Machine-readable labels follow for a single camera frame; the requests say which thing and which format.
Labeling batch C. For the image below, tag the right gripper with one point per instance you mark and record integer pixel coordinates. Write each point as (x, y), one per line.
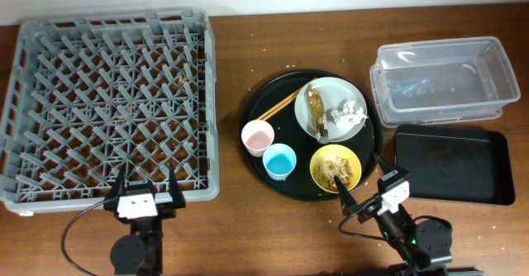
(349, 201)

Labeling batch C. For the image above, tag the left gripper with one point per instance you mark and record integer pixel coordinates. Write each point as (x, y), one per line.
(169, 209)

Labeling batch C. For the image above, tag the yellow plastic bowl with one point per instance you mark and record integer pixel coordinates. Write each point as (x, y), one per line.
(344, 152)

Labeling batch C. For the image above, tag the food scraps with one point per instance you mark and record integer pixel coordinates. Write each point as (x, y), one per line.
(326, 169)

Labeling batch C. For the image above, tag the grey round plate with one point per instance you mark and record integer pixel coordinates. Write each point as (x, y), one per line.
(335, 93)

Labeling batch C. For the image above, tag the blue plastic cup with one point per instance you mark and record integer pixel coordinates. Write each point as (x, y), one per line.
(279, 161)

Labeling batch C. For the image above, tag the gold foil snack wrapper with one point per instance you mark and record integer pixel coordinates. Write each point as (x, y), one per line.
(318, 114)

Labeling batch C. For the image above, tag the wooden chopstick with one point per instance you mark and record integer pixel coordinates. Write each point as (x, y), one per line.
(275, 93)
(279, 106)

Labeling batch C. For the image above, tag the pink plastic cup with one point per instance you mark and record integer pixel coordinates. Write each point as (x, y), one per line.
(257, 136)

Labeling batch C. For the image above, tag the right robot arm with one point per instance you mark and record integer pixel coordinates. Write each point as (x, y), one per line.
(422, 242)

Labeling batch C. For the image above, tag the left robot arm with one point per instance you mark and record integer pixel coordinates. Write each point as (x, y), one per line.
(141, 251)

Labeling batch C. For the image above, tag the grey plastic dishwasher rack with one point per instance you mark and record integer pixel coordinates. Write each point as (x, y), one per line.
(91, 99)

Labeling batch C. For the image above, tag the clear plastic waste bin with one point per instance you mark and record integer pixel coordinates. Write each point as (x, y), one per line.
(442, 81)

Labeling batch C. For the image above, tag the black rectangular tray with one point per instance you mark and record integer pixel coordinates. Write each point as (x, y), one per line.
(456, 164)

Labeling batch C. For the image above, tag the round black serving tray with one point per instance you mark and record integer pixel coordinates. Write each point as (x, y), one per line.
(279, 142)

